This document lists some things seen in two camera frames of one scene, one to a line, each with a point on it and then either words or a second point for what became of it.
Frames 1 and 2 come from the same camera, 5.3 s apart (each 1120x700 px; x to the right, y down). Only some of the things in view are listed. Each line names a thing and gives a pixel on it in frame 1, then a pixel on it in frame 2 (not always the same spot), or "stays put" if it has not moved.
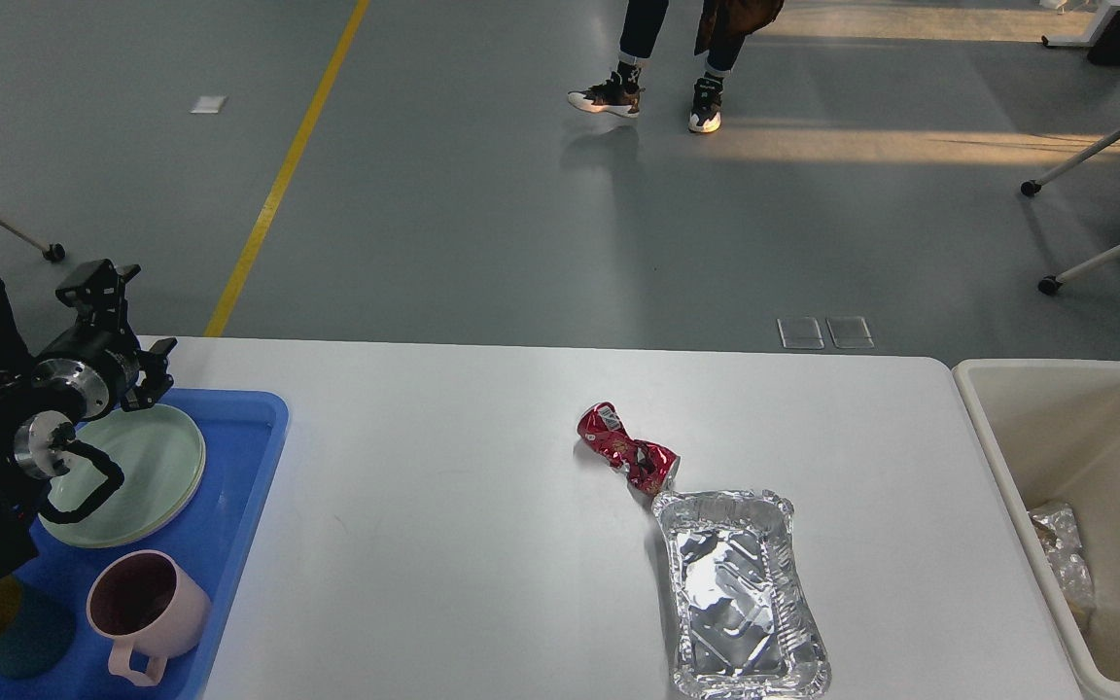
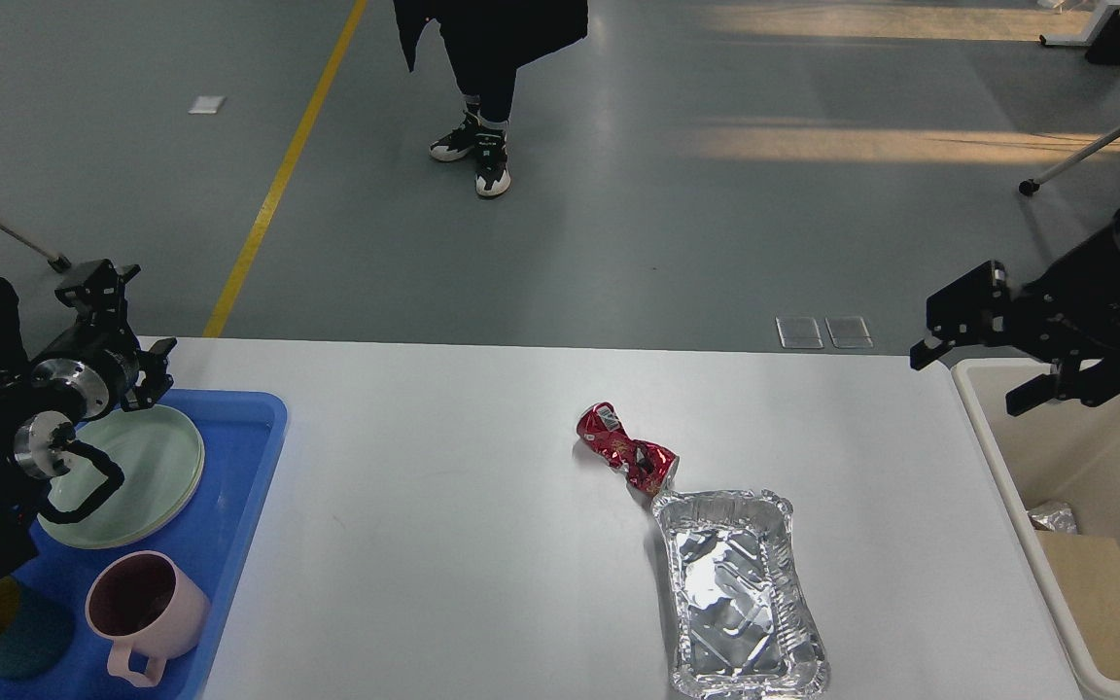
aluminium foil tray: [747, 621] stays put
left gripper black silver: [94, 367] stays put
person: [722, 29] -> [487, 40]
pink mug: [140, 598] stays put
